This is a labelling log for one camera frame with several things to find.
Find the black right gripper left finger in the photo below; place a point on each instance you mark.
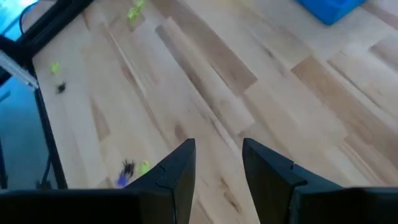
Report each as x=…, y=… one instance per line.
x=149, y=202

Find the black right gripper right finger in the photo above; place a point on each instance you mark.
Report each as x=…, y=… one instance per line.
x=286, y=199

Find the purple plastic spider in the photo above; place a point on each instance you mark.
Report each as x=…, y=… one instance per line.
x=122, y=181

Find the green plastic spider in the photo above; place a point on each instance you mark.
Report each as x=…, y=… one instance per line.
x=143, y=168
x=55, y=67
x=133, y=13
x=140, y=3

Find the black plastic spider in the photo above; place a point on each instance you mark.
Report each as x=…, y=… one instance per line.
x=128, y=168
x=61, y=87

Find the blue plastic basket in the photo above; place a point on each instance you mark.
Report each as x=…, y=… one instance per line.
x=329, y=9

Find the black aluminium table frame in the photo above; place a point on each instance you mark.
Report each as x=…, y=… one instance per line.
x=50, y=140

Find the silver aluminium bracket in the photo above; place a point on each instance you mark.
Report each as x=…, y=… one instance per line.
x=18, y=71

